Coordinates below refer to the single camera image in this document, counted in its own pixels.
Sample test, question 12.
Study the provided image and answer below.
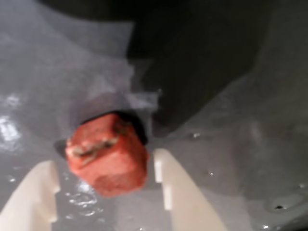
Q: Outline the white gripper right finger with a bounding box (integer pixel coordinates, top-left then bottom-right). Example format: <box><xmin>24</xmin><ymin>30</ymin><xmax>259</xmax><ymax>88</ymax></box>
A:
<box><xmin>153</xmin><ymin>147</ymin><xmax>230</xmax><ymax>231</ymax></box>

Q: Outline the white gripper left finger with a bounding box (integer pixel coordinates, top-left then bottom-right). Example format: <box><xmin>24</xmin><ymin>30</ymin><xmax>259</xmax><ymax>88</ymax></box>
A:
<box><xmin>0</xmin><ymin>160</ymin><xmax>61</xmax><ymax>231</ymax></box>

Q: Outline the red cube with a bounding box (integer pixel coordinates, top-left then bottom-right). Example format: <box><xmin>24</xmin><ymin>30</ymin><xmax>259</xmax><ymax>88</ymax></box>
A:
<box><xmin>64</xmin><ymin>113</ymin><xmax>151</xmax><ymax>198</ymax></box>

